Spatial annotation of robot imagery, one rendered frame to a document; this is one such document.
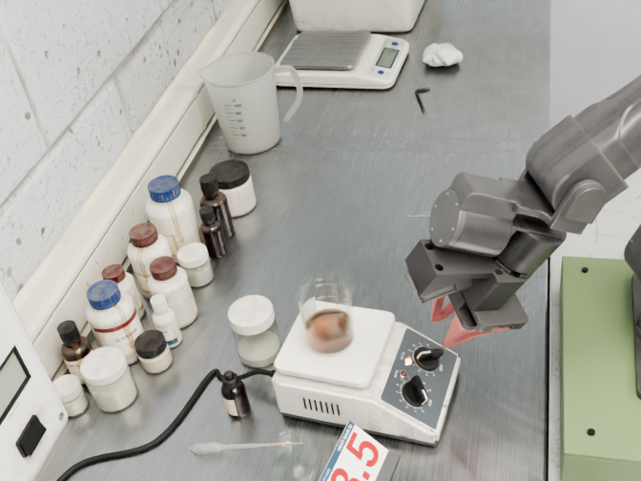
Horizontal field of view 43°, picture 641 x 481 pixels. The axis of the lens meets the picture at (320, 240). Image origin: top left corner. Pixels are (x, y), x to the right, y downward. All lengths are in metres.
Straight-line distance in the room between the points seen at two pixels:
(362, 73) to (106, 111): 0.55
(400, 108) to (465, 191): 0.83
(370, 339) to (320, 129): 0.65
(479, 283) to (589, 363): 0.21
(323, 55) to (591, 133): 1.00
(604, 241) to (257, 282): 0.51
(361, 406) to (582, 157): 0.38
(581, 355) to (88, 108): 0.79
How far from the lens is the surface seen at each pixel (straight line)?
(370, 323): 0.99
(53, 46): 1.22
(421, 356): 0.98
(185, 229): 1.24
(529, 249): 0.80
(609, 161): 0.77
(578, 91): 2.37
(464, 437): 0.98
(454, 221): 0.76
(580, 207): 0.76
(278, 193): 1.38
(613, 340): 1.01
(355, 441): 0.95
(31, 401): 0.50
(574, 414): 0.94
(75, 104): 1.26
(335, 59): 1.68
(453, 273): 0.78
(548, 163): 0.78
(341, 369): 0.94
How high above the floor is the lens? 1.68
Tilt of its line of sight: 38 degrees down
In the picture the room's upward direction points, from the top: 9 degrees counter-clockwise
